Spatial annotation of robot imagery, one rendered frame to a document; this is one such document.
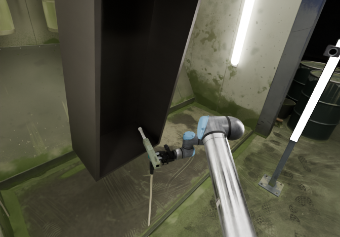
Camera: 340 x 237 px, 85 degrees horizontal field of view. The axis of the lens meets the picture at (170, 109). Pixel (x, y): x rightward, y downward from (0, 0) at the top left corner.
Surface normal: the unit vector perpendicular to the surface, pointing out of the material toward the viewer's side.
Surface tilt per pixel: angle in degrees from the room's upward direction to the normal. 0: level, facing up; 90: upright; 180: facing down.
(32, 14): 90
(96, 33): 102
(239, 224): 24
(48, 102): 57
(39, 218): 0
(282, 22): 90
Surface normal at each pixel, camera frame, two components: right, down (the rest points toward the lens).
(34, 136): 0.65, -0.15
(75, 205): 0.07, -0.87
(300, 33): -0.69, 0.30
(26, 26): 0.72, 0.38
